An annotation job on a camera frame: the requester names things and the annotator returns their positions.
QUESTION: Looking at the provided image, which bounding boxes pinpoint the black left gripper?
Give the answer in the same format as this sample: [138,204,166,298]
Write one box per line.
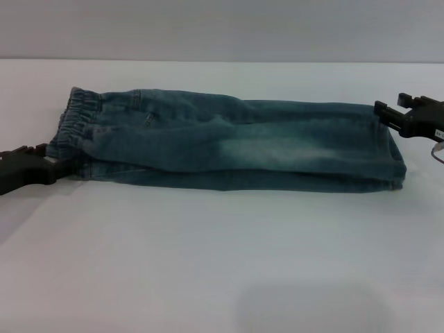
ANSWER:
[0,142,76,197]

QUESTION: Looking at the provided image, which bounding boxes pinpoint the blue denim shorts basketball print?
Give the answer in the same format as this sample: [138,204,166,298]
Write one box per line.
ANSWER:
[46,86,407,194]

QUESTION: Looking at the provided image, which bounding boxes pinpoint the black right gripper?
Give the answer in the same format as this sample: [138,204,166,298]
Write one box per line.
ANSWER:
[373,92,444,144]

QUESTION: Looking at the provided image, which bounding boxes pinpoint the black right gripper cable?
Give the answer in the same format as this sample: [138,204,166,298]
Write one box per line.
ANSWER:
[429,139,444,164]

